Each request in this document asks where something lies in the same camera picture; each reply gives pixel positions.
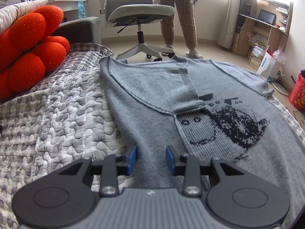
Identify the grey knit sweater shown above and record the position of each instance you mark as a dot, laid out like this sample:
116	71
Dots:
152	90

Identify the white pillow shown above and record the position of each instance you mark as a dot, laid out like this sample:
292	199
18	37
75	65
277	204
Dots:
16	12

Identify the red flower-shaped cushion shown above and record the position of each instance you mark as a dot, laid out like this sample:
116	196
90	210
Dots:
26	52

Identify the wooden shelf desk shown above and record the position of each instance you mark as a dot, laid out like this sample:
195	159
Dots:
247	33

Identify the clear plastic bag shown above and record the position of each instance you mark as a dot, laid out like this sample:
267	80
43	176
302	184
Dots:
280	56

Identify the white desk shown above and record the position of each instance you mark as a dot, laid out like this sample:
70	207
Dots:
66	6

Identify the blue plastic bag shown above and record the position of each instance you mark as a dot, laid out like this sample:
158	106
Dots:
82	8

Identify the white paper shopping bag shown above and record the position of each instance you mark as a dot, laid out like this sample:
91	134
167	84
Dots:
268	66

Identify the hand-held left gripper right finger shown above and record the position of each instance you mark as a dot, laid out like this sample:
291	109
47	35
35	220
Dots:
169	158

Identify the grey checkered quilted blanket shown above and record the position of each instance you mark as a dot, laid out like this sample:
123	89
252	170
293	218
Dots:
59	114

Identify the white grey office chair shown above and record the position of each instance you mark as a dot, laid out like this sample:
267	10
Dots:
133	9

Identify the black tablet screen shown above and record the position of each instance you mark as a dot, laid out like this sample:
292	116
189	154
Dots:
267	17

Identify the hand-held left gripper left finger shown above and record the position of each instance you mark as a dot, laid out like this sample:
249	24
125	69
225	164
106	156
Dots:
131	157

